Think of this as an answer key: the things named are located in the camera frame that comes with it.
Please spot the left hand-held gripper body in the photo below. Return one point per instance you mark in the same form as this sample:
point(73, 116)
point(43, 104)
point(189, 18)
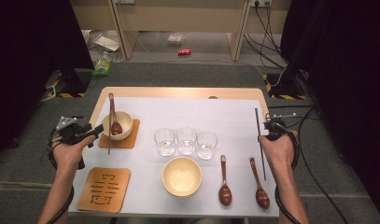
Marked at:
point(71, 132)

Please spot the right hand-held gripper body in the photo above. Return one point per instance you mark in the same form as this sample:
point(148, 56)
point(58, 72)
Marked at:
point(276, 129)

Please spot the brown wooden spoon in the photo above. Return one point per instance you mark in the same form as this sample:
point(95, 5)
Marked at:
point(262, 197)
point(116, 128)
point(225, 194)

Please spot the cream bowl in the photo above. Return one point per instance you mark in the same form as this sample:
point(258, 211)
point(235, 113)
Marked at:
point(125, 123)
point(181, 177)

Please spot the carved wooden coaster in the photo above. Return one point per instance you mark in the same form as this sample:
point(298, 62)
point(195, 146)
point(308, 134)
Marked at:
point(122, 199)
point(131, 141)

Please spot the clear drinking glass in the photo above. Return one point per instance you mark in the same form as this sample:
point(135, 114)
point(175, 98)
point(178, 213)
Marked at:
point(186, 141)
point(207, 146)
point(165, 143)

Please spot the person's left hand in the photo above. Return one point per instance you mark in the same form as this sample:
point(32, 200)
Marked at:
point(69, 155)

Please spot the person's right hand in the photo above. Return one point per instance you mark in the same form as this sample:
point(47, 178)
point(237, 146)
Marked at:
point(279, 152)

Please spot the black stand base hazard tape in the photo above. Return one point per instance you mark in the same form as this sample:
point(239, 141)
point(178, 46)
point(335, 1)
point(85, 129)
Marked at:
point(75, 82)
point(284, 90)

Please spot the green packet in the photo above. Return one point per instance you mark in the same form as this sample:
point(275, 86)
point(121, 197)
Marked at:
point(102, 68)

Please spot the dark table grommet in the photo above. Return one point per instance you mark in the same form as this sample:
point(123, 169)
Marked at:
point(213, 97)

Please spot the white paper table mat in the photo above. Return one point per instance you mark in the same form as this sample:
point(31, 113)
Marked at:
point(184, 115)

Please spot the black curtain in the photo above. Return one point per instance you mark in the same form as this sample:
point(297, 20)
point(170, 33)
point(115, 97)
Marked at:
point(349, 77)
point(22, 62)

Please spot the crumpled clear plastic bag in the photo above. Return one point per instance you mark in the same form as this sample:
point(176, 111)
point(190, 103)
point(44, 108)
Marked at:
point(106, 43)

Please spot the red drink can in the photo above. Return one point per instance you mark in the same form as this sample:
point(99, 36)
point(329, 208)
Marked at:
point(184, 52)

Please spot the white plastic container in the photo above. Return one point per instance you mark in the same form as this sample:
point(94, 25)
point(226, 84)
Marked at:
point(175, 38)

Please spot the beige wooden desk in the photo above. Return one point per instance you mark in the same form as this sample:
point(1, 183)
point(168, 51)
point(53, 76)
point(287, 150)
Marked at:
point(184, 15)

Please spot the white wall socket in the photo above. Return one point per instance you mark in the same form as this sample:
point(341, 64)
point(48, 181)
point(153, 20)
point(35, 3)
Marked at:
point(262, 3)
point(124, 1)

